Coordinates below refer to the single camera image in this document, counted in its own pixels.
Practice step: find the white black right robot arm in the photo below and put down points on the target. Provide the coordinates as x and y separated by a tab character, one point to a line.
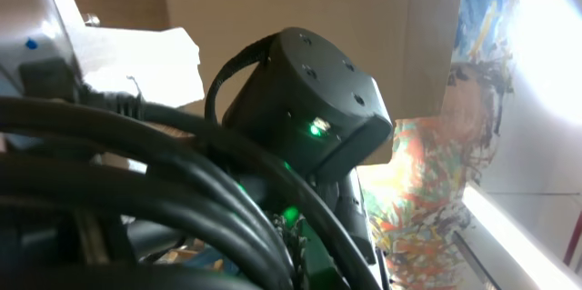
309	105

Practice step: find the colourful painting on wall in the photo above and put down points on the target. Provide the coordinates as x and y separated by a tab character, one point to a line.
413	202

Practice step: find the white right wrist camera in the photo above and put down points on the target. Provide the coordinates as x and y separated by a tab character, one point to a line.
46	43

